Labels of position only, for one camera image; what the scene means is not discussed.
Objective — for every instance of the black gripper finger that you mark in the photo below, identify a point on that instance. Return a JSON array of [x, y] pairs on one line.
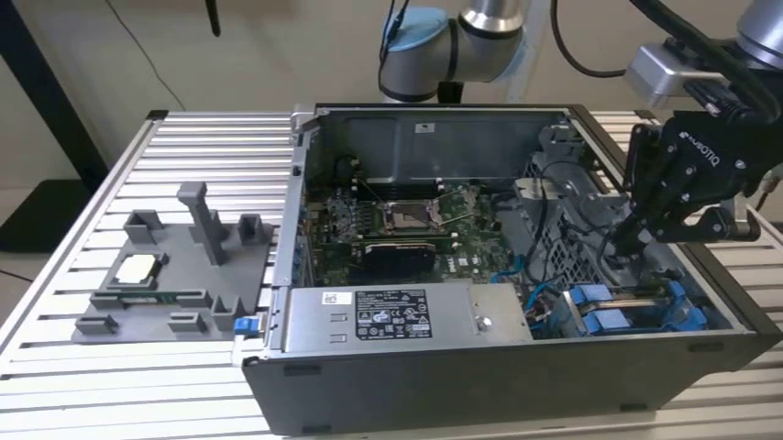
[[643, 160], [703, 224]]

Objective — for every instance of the hard disk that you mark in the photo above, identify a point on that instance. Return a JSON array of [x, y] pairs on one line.
[[596, 293]]

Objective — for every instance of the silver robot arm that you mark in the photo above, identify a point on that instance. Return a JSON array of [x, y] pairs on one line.
[[483, 41]]

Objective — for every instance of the blue plastic disk carrier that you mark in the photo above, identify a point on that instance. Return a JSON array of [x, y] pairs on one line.
[[611, 321]]

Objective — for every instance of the black RAM slot bank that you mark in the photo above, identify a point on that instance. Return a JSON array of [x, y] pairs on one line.
[[409, 236], [403, 184]]

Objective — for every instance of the grey perforated drive cage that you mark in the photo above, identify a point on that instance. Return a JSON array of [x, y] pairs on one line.
[[587, 206]]

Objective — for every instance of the green motherboard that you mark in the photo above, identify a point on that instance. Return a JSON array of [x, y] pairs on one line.
[[471, 256]]

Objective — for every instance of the white case sticker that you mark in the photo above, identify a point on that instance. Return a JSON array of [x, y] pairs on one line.
[[423, 128]]

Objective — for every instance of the CPU socket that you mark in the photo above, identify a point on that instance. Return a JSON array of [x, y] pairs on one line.
[[407, 215]]

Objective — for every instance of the silver power supply unit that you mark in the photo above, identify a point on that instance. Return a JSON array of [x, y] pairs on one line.
[[464, 311]]

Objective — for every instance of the thin metal locking lever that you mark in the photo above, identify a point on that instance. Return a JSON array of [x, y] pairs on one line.
[[372, 189]]

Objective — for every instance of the black graphics card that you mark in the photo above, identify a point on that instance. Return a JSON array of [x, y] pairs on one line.
[[397, 261]]

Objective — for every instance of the black open PC case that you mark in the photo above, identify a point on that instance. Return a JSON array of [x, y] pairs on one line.
[[428, 389]]

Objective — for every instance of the blue case latch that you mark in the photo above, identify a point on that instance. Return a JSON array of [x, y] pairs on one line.
[[244, 323]]

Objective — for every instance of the black hanging rod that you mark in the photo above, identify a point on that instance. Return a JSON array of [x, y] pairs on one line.
[[212, 18]]

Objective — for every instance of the grey parts rack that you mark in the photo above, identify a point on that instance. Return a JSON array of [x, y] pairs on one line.
[[177, 256]]

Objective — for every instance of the green RAM stick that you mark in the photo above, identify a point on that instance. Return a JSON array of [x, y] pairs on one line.
[[161, 297]]

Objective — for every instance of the silver CPU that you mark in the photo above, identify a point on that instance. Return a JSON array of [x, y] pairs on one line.
[[137, 270]]

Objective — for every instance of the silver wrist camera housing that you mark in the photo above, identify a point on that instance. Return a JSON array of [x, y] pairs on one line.
[[667, 73]]

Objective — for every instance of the dark metal post with base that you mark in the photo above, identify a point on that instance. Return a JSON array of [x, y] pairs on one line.
[[53, 91]]

